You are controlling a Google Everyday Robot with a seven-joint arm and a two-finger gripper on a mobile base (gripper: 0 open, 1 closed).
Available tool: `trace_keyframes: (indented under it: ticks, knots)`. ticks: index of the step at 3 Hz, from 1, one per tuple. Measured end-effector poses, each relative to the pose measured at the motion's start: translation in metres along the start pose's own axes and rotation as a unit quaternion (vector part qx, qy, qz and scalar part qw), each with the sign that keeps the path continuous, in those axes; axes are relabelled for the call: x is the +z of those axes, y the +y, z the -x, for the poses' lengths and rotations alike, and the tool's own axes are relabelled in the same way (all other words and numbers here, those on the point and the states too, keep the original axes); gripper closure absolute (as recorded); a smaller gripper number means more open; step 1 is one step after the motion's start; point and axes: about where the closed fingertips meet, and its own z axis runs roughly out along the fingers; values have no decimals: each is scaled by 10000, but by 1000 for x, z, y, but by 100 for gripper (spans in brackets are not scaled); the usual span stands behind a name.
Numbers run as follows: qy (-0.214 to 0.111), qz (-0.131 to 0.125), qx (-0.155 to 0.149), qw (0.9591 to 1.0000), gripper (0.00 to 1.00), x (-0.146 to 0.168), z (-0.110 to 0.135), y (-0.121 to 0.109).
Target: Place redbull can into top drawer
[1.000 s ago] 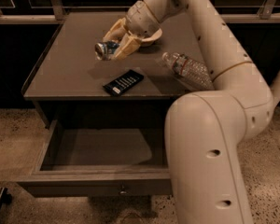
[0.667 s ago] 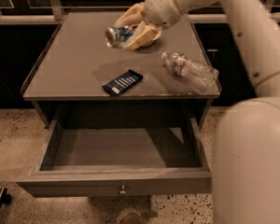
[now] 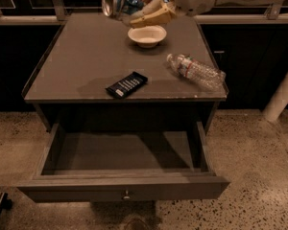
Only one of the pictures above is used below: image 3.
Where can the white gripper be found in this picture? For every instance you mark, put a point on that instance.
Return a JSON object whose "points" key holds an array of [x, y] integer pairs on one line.
{"points": [[160, 11]]}

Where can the silver blue redbull can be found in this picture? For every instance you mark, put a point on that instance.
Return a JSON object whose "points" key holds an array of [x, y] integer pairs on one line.
{"points": [[115, 8]]}

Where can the open grey top drawer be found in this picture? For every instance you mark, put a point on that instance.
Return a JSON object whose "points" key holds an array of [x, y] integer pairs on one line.
{"points": [[160, 162]]}

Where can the metal drawer knob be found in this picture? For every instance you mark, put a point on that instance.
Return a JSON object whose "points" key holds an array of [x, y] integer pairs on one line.
{"points": [[126, 196]]}

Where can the white paper bowl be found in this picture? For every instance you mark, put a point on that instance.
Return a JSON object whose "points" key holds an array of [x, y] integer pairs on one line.
{"points": [[147, 37]]}

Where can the grey cabinet table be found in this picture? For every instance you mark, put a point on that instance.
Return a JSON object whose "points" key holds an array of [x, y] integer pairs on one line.
{"points": [[93, 52]]}

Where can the dark blue snack packet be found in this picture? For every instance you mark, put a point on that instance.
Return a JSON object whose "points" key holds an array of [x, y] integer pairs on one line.
{"points": [[126, 86]]}

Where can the clear plastic water bottle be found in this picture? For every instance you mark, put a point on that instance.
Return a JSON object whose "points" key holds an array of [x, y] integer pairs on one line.
{"points": [[204, 75]]}

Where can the black object at floor edge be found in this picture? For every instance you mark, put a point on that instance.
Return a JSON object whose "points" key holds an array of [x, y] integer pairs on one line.
{"points": [[0, 208]]}

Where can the white cylindrical post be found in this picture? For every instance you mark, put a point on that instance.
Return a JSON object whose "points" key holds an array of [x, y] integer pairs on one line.
{"points": [[278, 102]]}

